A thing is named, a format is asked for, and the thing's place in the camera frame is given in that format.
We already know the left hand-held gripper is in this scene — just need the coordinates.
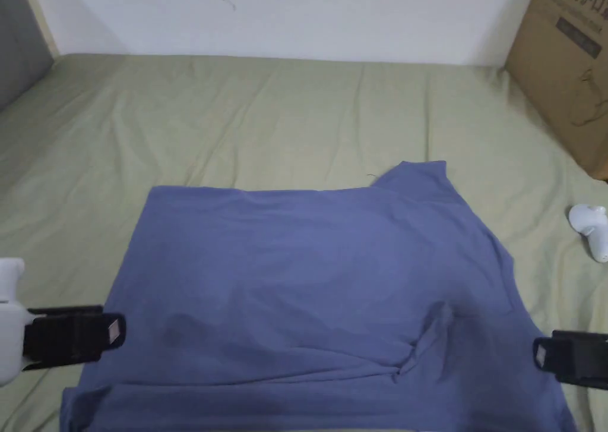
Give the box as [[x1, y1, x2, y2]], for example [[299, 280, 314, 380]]
[[0, 258, 127, 388]]

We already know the blue shirt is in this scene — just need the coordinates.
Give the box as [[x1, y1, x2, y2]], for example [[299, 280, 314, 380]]
[[61, 160, 581, 432]]

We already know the white hand controller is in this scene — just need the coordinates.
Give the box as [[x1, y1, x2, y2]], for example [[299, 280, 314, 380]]
[[569, 204, 608, 264]]

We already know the brown cardboard carton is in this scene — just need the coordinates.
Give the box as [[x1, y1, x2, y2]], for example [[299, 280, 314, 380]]
[[504, 0, 608, 182]]

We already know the bed with pale green sheet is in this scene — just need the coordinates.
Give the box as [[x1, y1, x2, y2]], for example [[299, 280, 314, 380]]
[[0, 53, 608, 432]]

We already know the grey padded headboard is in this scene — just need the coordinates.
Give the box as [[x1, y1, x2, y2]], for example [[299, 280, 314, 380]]
[[0, 0, 55, 112]]

